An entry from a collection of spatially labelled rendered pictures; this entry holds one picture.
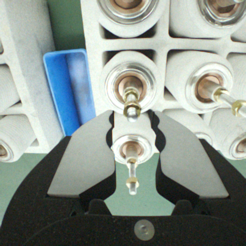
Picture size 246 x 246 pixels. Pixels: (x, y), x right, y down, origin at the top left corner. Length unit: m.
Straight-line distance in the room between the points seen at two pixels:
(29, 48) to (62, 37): 0.13
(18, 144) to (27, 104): 0.09
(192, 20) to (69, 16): 0.35
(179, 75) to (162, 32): 0.09
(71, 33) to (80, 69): 0.11
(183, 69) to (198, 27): 0.06
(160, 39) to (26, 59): 0.28
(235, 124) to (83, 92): 0.43
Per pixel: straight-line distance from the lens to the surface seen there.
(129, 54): 0.20
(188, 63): 0.23
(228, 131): 0.33
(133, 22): 0.20
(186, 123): 0.28
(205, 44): 0.30
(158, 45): 0.27
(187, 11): 0.22
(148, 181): 0.77
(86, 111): 0.52
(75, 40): 0.47
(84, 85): 0.48
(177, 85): 0.23
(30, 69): 0.37
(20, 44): 0.36
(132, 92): 0.17
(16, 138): 0.37
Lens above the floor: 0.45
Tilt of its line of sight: 59 degrees down
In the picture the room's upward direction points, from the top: 178 degrees counter-clockwise
